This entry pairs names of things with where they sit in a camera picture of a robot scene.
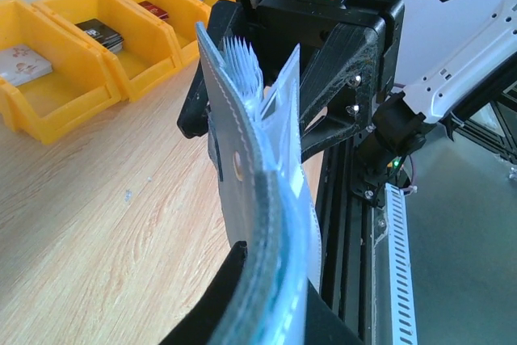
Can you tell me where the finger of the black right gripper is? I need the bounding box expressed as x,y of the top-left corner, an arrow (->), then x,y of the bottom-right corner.
177,65 -> 208,138

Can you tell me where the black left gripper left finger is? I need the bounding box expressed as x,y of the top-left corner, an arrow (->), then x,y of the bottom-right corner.
159,241 -> 247,345

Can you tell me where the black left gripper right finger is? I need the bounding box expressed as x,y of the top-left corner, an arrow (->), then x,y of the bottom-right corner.
304,282 -> 364,345

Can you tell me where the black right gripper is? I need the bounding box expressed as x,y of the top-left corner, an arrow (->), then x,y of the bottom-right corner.
207,0 -> 404,161

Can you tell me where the teal card holder wallet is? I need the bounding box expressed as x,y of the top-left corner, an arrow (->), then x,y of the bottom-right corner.
195,23 -> 322,344

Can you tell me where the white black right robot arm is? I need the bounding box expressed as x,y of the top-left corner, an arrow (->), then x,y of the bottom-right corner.
208,0 -> 516,204

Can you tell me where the red card stack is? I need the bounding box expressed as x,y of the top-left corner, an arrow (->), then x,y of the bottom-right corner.
138,1 -> 169,21

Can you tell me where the black card stack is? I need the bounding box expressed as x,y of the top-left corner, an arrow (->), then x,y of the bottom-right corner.
76,19 -> 124,53

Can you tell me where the white patterned card stack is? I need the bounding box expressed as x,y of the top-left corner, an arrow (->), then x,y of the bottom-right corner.
1,44 -> 53,86

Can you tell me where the grey metal front plate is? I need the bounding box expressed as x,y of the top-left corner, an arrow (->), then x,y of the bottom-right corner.
406,126 -> 516,344

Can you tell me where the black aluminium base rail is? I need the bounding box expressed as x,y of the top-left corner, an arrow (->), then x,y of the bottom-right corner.
316,133 -> 376,344

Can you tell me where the light blue slotted cable duct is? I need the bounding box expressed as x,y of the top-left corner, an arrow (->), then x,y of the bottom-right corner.
385,183 -> 418,345

